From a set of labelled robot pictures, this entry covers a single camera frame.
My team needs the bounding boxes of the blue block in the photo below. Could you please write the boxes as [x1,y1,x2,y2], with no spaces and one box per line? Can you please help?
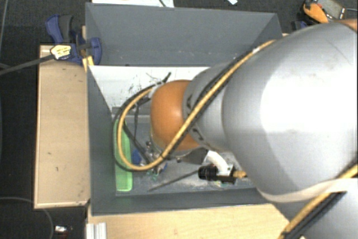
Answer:
[131,149,144,166]

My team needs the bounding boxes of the light green flat block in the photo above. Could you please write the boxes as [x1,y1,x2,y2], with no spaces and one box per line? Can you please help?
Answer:
[112,117,135,193]

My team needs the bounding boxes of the pale wood flat board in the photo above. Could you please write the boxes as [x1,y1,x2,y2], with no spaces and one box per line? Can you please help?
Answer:
[33,44,92,210]

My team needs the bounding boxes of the grey metal bin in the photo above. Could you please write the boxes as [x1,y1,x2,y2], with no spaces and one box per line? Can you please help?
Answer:
[84,2,284,217]

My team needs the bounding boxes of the black cylinder on white bracket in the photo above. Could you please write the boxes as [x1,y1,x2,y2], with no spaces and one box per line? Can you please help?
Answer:
[197,150,247,186]

